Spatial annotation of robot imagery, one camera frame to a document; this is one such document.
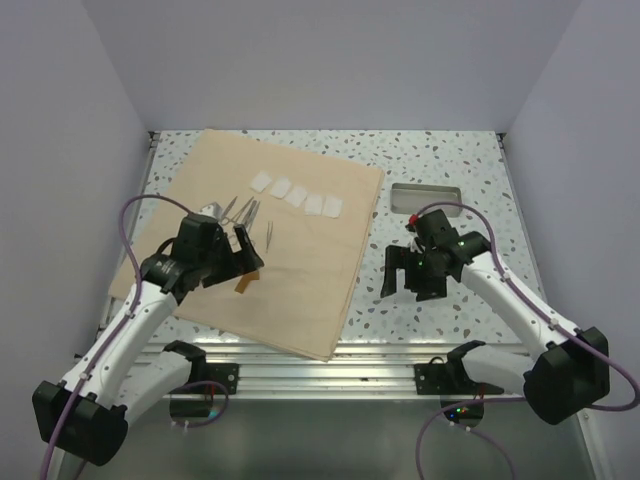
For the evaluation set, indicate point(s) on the aluminium rail frame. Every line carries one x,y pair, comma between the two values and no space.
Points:
382,338

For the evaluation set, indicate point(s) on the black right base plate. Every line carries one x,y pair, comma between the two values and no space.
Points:
435,380

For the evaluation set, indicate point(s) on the steel forceps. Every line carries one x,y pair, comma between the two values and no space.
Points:
244,215

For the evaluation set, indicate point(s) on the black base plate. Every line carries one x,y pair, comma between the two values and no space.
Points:
226,374
435,380

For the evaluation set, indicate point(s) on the beige cloth drape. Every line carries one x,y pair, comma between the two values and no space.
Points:
300,303

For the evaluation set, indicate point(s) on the steel tweezers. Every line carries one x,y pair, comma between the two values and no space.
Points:
269,235

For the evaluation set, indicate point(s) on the brown indicator tape strip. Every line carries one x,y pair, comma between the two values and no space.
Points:
246,280

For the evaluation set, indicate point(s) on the steel scissors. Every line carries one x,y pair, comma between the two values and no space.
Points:
225,213

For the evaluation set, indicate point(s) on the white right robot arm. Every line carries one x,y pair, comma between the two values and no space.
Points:
564,369

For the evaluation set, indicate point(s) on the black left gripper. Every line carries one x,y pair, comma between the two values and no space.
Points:
238,262

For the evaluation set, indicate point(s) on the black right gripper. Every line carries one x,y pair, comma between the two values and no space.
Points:
401,257

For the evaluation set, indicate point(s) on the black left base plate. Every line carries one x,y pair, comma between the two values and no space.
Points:
226,374

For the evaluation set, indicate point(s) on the metal instrument tray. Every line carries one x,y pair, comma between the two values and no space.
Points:
409,198

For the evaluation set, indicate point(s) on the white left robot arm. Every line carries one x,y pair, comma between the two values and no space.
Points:
89,411

